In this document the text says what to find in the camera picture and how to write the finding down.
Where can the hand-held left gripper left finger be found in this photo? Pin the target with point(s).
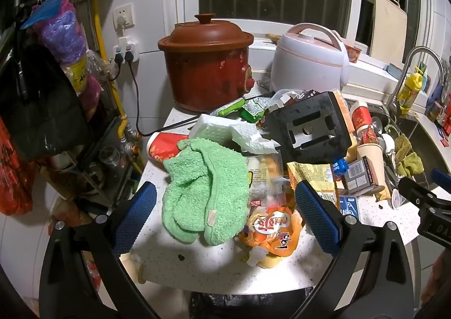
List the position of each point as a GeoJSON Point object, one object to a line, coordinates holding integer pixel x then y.
{"type": "Point", "coordinates": [135, 215]}

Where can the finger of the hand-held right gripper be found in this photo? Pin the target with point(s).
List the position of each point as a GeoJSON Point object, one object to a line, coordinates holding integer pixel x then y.
{"type": "Point", "coordinates": [415, 192]}
{"type": "Point", "coordinates": [442, 176]}

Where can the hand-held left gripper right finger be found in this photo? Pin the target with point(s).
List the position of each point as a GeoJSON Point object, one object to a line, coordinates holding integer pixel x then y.
{"type": "Point", "coordinates": [317, 217]}

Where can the green terry towel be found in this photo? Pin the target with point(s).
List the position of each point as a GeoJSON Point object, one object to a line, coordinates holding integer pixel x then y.
{"type": "Point", "coordinates": [211, 181]}

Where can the person's right forearm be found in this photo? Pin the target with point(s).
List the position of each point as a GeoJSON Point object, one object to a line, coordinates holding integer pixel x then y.
{"type": "Point", "coordinates": [437, 276]}

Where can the green dish cloth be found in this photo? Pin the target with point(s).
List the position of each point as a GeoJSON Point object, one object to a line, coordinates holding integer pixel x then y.
{"type": "Point", "coordinates": [408, 160]}

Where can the blue cardboard box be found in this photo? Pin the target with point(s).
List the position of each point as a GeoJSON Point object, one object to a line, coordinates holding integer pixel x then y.
{"type": "Point", "coordinates": [350, 206]}

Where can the yellow snack wrapper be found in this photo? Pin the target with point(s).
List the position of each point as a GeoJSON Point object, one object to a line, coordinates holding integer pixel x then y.
{"type": "Point", "coordinates": [310, 174]}

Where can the orange snack pouch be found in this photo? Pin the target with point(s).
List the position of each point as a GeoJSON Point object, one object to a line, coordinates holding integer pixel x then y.
{"type": "Point", "coordinates": [271, 231]}

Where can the beige paper cup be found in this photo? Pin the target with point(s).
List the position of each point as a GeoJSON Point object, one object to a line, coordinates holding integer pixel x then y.
{"type": "Point", "coordinates": [371, 160]}

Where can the grey cardboard box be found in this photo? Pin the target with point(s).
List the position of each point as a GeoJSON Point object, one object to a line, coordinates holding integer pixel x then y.
{"type": "Point", "coordinates": [359, 174]}

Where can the metal storage rack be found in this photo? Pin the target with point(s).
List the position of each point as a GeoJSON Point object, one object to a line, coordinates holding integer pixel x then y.
{"type": "Point", "coordinates": [88, 171]}

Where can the clear bread wrapper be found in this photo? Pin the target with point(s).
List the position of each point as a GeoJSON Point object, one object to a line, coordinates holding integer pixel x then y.
{"type": "Point", "coordinates": [264, 178]}

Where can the red and white paper cup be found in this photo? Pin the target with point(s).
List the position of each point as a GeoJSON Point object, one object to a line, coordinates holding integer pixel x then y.
{"type": "Point", "coordinates": [164, 146]}

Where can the yellow bottle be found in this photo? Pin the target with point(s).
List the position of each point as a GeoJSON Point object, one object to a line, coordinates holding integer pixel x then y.
{"type": "Point", "coordinates": [410, 91]}

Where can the red patterned noodle cup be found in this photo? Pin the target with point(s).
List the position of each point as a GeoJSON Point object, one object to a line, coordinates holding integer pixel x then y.
{"type": "Point", "coordinates": [361, 116]}

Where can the black plastic tray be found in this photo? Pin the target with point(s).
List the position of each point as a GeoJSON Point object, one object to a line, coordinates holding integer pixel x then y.
{"type": "Point", "coordinates": [282, 125]}

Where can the crumpled white paper towel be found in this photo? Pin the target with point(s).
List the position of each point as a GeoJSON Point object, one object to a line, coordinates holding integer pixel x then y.
{"type": "Point", "coordinates": [253, 135]}

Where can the white textured pad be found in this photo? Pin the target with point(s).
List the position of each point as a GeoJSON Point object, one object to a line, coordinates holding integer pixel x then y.
{"type": "Point", "coordinates": [211, 128]}

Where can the metal faucet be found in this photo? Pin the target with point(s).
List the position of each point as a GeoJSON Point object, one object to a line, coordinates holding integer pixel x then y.
{"type": "Point", "coordinates": [405, 65]}

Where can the green and white wrapper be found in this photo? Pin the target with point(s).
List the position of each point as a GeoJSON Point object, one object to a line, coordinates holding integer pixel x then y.
{"type": "Point", "coordinates": [255, 107]}

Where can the red plastic bag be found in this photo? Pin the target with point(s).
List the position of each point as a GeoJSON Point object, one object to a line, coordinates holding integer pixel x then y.
{"type": "Point", "coordinates": [14, 181]}

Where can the green snack wrapper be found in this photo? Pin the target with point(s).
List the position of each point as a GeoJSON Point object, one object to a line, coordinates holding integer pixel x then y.
{"type": "Point", "coordinates": [230, 107]}

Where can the black hanging bag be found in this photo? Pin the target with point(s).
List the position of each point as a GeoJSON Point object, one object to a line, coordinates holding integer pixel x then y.
{"type": "Point", "coordinates": [38, 107]}

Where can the small clear plastic bag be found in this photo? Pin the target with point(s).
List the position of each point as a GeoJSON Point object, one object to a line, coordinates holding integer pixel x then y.
{"type": "Point", "coordinates": [100, 65]}

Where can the white rice cooker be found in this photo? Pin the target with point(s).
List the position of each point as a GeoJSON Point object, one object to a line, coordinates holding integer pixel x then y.
{"type": "Point", "coordinates": [306, 62]}

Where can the beige cutting board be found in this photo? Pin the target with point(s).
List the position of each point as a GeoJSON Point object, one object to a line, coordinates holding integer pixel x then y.
{"type": "Point", "coordinates": [387, 26]}

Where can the red clay slow cooker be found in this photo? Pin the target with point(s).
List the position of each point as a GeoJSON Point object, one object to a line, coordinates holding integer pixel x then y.
{"type": "Point", "coordinates": [204, 69]}

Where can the yellow gas pipe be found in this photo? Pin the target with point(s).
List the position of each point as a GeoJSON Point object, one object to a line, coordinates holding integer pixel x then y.
{"type": "Point", "coordinates": [102, 47]}

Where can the blue plastic bag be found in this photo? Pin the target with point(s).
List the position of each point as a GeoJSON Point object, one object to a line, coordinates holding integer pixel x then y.
{"type": "Point", "coordinates": [42, 10]}

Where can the white wall socket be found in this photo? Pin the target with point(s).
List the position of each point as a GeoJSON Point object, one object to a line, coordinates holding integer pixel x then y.
{"type": "Point", "coordinates": [123, 16]}

